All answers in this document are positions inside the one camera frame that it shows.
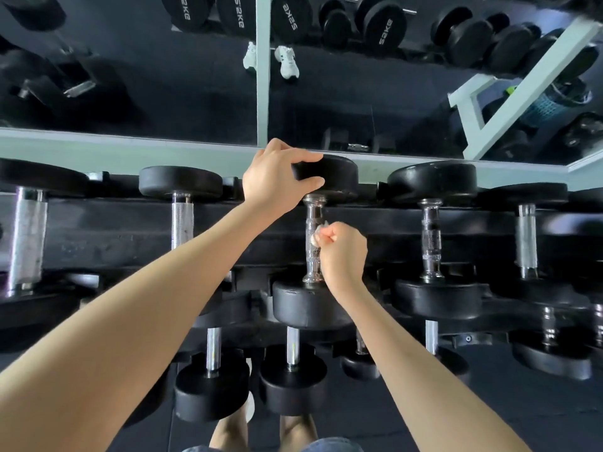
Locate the person's left hand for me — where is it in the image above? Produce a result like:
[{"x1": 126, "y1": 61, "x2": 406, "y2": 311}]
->
[{"x1": 241, "y1": 138, "x2": 326, "y2": 222}]

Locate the person's right forearm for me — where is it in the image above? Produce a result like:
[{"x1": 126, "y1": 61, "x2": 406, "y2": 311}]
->
[{"x1": 335, "y1": 279, "x2": 533, "y2": 452}]

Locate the person's left forearm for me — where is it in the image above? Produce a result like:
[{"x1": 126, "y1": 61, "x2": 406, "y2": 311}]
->
[{"x1": 0, "y1": 202, "x2": 269, "y2": 452}]

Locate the black dumbbell thick chrome handle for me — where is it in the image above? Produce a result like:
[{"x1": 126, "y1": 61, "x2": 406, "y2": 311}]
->
[
  {"x1": 478, "y1": 182, "x2": 590, "y2": 309},
  {"x1": 139, "y1": 165, "x2": 251, "y2": 331},
  {"x1": 567, "y1": 188, "x2": 603, "y2": 297},
  {"x1": 0, "y1": 158, "x2": 102, "y2": 331}
]

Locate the person's left white sneaker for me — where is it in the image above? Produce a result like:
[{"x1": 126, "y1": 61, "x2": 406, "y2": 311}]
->
[{"x1": 244, "y1": 357, "x2": 256, "y2": 422}]

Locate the person's right hand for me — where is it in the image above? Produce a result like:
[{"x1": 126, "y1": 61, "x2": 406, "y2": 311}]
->
[{"x1": 314, "y1": 220, "x2": 369, "y2": 297}]

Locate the person's right leg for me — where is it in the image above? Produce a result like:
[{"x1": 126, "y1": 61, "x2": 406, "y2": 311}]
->
[{"x1": 278, "y1": 414, "x2": 319, "y2": 452}]

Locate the large black dumbbell stepped handle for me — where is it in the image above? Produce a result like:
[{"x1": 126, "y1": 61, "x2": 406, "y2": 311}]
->
[
  {"x1": 272, "y1": 154, "x2": 360, "y2": 331},
  {"x1": 387, "y1": 160, "x2": 487, "y2": 321}
]

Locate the black dumbbell rack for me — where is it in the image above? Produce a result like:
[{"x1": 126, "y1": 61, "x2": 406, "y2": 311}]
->
[{"x1": 0, "y1": 173, "x2": 603, "y2": 353}]

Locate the white wet wipe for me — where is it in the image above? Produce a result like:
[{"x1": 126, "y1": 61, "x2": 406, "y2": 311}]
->
[{"x1": 310, "y1": 220, "x2": 330, "y2": 248}]

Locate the medium black dumbbell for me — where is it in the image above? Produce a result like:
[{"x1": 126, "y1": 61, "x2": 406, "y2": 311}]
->
[
  {"x1": 511, "y1": 305, "x2": 594, "y2": 382},
  {"x1": 586, "y1": 303, "x2": 603, "y2": 368}
]

